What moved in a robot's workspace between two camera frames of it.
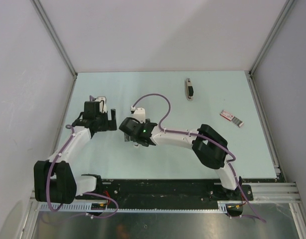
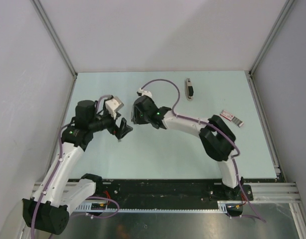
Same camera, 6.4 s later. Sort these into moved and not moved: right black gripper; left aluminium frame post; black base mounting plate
Moved: right black gripper
Not moved: left aluminium frame post; black base mounting plate
